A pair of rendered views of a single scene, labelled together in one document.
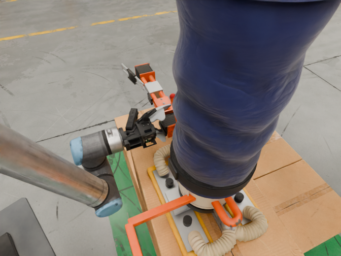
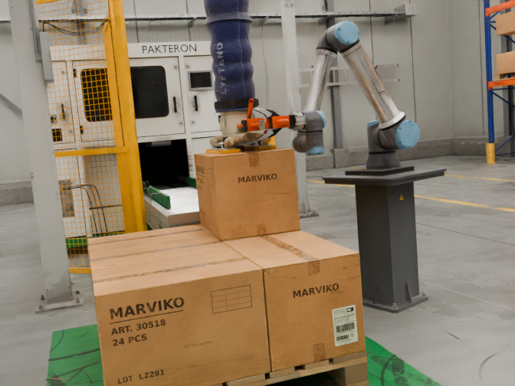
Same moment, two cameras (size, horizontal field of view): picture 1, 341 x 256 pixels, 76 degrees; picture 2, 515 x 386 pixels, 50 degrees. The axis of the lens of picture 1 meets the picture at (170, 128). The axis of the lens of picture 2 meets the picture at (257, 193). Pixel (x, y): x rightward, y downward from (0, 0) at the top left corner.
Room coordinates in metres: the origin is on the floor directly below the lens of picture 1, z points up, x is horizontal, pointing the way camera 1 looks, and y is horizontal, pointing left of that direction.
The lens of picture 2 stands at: (3.25, 0.22, 1.05)
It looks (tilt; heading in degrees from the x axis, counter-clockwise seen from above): 6 degrees down; 185
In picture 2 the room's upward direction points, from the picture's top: 5 degrees counter-clockwise
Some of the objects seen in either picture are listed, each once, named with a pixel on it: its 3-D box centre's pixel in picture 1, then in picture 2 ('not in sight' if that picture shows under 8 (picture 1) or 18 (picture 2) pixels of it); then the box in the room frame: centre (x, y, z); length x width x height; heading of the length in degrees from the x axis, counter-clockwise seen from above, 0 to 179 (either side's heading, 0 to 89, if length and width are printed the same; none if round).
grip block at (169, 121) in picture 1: (173, 122); (253, 125); (0.57, -0.01, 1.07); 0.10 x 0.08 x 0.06; 113
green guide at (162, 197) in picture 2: not in sight; (149, 192); (-1.27, -1.09, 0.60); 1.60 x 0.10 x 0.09; 23
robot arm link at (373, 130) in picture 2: not in sight; (382, 135); (0.08, 0.66, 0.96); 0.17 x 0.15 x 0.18; 26
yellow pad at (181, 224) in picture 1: (177, 202); (256, 145); (0.30, -0.02, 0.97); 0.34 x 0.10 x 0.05; 23
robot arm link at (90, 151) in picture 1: (90, 148); (312, 120); (0.45, 0.27, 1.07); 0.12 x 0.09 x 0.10; 113
